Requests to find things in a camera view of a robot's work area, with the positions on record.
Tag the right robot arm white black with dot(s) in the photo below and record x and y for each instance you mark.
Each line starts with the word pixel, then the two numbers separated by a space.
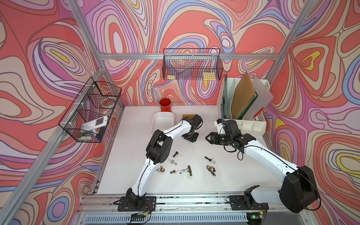
pixel 298 188

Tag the left wire basket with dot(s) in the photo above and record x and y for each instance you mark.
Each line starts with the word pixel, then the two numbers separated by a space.
pixel 96 99

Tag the white file organizer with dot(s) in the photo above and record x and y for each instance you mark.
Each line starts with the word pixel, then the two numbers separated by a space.
pixel 255 127

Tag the white remote control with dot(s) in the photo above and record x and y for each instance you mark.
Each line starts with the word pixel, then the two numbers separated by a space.
pixel 95 124

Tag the red cup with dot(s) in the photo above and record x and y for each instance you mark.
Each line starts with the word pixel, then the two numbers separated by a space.
pixel 165 105

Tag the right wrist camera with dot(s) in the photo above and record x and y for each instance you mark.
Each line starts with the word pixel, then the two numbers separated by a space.
pixel 219 122

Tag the green folder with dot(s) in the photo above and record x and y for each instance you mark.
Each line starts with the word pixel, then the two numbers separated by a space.
pixel 225 107

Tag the back wire basket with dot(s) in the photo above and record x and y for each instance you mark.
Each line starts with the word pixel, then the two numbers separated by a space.
pixel 190 63

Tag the gold silver chess piece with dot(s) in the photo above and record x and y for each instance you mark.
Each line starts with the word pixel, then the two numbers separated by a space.
pixel 161 169

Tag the white storage tray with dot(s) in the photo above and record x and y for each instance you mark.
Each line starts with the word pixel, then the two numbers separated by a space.
pixel 162 121

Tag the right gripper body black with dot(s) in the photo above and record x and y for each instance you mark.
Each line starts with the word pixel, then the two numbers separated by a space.
pixel 221 138

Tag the brown wooden knight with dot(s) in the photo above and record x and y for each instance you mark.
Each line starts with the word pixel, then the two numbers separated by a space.
pixel 188 169

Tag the black and white pawn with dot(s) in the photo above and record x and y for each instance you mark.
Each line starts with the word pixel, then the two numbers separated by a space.
pixel 210 159

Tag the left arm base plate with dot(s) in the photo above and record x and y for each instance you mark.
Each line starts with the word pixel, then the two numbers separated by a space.
pixel 136 204

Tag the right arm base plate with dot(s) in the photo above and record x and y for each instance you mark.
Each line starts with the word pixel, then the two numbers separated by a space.
pixel 246 202

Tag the yellow sponge in basket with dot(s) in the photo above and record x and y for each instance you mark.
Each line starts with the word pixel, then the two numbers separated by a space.
pixel 209 76

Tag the brown cardboard folder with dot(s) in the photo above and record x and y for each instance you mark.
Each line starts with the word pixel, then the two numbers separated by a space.
pixel 243 98

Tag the wire basket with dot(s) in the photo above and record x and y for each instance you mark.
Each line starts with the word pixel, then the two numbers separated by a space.
pixel 190 63
pixel 96 99

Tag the grey folder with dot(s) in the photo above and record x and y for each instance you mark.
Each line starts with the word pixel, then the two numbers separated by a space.
pixel 264 97

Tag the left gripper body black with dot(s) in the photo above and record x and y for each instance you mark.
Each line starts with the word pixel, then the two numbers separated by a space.
pixel 192 137

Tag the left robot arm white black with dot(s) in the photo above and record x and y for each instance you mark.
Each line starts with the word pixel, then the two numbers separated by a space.
pixel 158 150

